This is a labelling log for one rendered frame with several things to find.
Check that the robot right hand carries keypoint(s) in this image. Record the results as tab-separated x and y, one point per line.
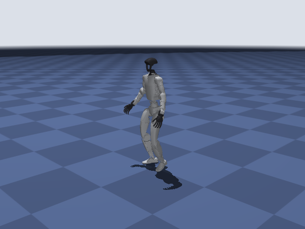
128	107

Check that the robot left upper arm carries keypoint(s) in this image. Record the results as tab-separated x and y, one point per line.
159	81

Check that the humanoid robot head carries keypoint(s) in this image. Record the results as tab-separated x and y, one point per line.
150	62

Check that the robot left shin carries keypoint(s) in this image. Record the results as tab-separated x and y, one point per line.
158	152

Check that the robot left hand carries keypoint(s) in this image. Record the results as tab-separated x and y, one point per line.
159	120

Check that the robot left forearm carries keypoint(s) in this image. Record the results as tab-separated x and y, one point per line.
162	103

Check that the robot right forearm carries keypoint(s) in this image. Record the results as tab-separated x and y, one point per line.
138	98

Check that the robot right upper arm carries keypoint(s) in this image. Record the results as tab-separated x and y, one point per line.
142	90

